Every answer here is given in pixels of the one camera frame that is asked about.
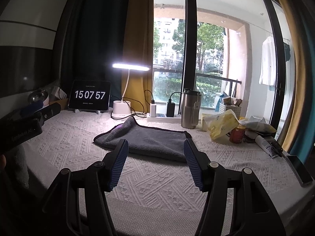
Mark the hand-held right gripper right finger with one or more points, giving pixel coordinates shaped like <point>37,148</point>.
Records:
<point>194,164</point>

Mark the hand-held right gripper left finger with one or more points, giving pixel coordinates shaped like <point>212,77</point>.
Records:
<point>119,164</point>

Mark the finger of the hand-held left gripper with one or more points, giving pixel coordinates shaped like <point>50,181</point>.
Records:
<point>51,111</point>

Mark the grey towel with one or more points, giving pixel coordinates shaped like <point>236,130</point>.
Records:
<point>152,140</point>

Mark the person's left hand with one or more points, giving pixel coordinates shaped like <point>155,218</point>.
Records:
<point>2,161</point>

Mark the cardboard box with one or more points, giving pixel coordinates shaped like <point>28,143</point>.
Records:
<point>59,102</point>

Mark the metal bowl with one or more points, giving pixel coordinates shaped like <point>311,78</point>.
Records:
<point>38,95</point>

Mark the black tablet with clock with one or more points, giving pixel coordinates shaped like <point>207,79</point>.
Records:
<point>89,95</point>

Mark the white textured tablecloth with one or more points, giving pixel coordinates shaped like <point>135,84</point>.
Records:
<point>157,184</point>

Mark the grey tablet stand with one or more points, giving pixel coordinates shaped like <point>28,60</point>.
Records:
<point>96,111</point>

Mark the yellow snack packet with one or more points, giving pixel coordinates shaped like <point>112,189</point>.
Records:
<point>221,125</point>

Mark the red can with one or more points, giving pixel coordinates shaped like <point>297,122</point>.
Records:
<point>236,135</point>

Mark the steel tumbler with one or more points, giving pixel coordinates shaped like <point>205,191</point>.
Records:
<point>190,110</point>

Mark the white desk lamp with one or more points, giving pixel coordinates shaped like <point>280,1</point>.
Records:
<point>120,109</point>

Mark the white power strip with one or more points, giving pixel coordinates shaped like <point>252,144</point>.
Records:
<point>162,119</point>

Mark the black charger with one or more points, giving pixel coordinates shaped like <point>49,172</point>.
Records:
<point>170,109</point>

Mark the white charger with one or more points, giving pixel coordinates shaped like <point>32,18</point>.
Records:
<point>153,110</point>

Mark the white plastic basket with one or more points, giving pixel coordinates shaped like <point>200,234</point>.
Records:
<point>230,109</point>

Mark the white tube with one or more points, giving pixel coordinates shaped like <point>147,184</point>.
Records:
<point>265,145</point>

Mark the black balcony railing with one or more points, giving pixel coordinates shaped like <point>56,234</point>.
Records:
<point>211,76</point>

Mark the dark green curtain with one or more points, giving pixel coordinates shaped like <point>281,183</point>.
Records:
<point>96,29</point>

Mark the black smartphone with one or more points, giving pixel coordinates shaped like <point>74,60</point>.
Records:
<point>300,170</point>

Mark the white hanging shirt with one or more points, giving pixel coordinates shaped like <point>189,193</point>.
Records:
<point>267,61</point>

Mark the yellow and teal curtain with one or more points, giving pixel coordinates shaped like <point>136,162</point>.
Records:
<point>299,66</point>

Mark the teal hanging garment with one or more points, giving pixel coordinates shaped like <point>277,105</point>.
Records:
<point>287,51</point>

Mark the black window frame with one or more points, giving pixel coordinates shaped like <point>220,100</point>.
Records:
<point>190,29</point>

